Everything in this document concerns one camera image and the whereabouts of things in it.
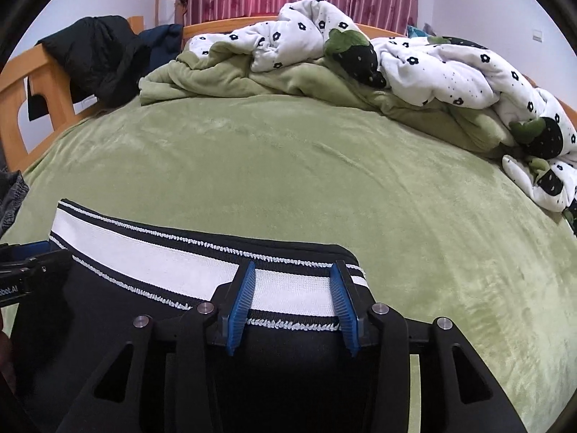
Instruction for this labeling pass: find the dark blue garment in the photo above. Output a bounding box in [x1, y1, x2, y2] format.
[138, 23, 184, 76]

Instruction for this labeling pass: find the black jacket on bedframe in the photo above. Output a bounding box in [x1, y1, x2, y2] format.
[37, 16, 151, 109]

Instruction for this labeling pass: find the black pants white stripe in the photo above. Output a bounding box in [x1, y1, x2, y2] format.
[12, 200, 370, 432]

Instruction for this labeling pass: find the white flower-print comforter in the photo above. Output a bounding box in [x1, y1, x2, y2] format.
[184, 0, 576, 226]

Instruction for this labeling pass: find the green plush bed blanket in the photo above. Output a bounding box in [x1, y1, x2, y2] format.
[0, 40, 577, 433]

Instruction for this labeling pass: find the grey garment at bedside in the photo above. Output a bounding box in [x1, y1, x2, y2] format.
[0, 171, 29, 236]

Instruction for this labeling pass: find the wooden bed frame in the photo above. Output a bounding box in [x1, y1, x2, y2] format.
[0, 14, 577, 172]

